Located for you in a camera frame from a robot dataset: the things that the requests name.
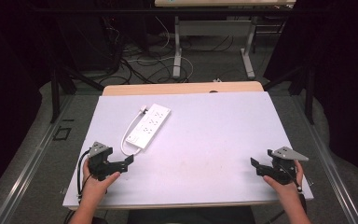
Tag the white power plug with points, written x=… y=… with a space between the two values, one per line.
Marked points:
x=143 y=109

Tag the person's left hand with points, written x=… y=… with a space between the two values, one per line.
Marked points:
x=98 y=183

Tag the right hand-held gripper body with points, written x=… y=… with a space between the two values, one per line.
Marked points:
x=281 y=166

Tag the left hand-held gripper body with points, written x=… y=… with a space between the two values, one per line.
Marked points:
x=101 y=161

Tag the white table mat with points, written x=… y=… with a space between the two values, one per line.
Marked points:
x=199 y=140

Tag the white-legged desk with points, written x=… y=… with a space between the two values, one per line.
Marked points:
x=213 y=28

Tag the black metal stand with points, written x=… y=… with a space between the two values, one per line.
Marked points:
x=304 y=84
x=59 y=81

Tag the white power strip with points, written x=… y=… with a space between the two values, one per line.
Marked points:
x=148 y=126

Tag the person's right hand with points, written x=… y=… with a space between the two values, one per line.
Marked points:
x=287 y=185

